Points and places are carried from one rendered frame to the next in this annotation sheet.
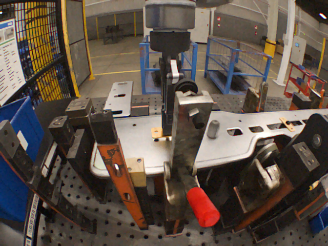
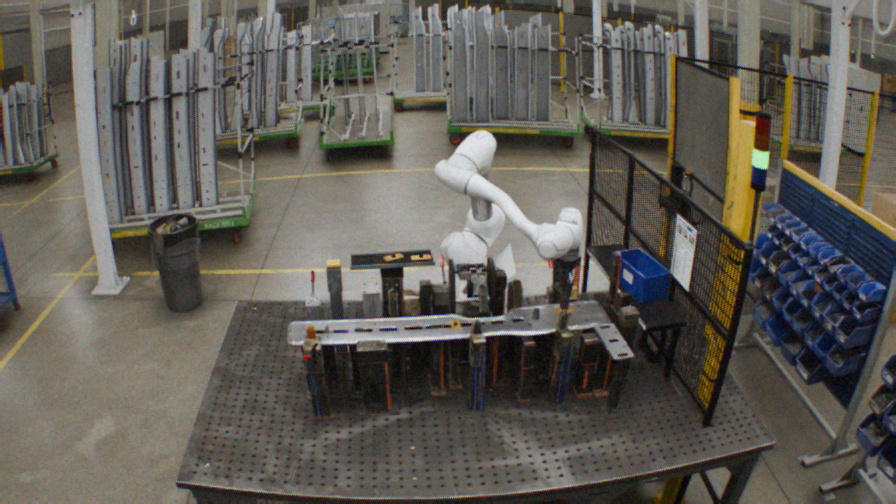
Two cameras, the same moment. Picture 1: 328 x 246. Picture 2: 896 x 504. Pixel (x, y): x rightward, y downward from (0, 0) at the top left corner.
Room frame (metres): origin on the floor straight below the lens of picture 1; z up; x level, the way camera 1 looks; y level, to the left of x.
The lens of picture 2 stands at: (2.83, -0.54, 2.39)
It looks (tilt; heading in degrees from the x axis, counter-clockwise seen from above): 23 degrees down; 179
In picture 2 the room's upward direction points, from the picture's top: straight up
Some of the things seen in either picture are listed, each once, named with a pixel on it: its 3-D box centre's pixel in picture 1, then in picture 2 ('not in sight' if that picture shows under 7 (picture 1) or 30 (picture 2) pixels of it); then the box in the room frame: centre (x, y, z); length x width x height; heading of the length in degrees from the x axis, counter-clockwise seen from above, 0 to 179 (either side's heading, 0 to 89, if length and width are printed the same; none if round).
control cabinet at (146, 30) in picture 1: (150, 20); not in sight; (9.32, 0.75, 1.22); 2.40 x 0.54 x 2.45; 0
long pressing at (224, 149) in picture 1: (288, 123); (450, 327); (0.37, -0.49, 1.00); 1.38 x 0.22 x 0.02; 97
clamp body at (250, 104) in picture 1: (246, 123); (476, 371); (0.53, -0.39, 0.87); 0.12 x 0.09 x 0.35; 7
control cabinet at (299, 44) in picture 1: (298, 48); not in sight; (7.70, -8.51, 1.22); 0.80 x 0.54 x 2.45; 4
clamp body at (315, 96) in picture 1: (308, 114); (317, 379); (0.62, -1.03, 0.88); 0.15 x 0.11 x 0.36; 7
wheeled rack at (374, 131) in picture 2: not in sight; (359, 87); (-6.56, -1.64, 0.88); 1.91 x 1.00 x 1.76; 4
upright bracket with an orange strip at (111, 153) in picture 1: (132, 204); (573, 306); (0.13, 0.07, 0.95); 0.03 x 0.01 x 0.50; 97
